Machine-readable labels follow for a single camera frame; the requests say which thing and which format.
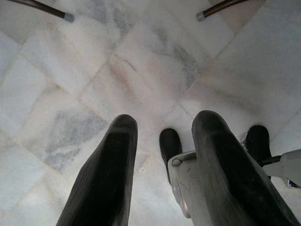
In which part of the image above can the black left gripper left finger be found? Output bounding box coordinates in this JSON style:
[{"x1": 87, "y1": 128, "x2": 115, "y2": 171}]
[{"x1": 55, "y1": 114, "x2": 138, "y2": 226}]

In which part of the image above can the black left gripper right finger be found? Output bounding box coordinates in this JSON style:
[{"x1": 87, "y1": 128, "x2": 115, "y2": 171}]
[{"x1": 191, "y1": 110, "x2": 301, "y2": 226}]

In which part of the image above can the black right robot foot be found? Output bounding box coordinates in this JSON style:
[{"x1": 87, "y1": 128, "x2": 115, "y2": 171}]
[{"x1": 244, "y1": 125, "x2": 272, "y2": 167}]

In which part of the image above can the black robot foot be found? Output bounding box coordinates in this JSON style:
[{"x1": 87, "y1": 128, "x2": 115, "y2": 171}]
[
  {"x1": 244, "y1": 125, "x2": 272, "y2": 167},
  {"x1": 159, "y1": 128, "x2": 183, "y2": 184}
]

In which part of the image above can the silver left robot leg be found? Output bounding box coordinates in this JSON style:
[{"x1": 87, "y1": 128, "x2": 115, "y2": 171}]
[{"x1": 167, "y1": 151, "x2": 214, "y2": 219}]

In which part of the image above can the silver robot leg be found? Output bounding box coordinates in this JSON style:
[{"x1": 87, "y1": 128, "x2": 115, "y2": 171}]
[
  {"x1": 260, "y1": 149, "x2": 301, "y2": 188},
  {"x1": 167, "y1": 151, "x2": 214, "y2": 219}
]

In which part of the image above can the silver right robot leg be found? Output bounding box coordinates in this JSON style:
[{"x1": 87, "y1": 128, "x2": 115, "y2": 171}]
[{"x1": 260, "y1": 149, "x2": 301, "y2": 188}]

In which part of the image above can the black left robot foot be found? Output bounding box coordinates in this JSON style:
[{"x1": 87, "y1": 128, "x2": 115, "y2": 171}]
[{"x1": 159, "y1": 128, "x2": 183, "y2": 184}]

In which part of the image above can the brown chair leg grey cap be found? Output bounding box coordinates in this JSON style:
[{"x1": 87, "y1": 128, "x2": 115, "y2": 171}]
[
  {"x1": 7, "y1": 0, "x2": 74, "y2": 23},
  {"x1": 196, "y1": 0, "x2": 247, "y2": 22}
]

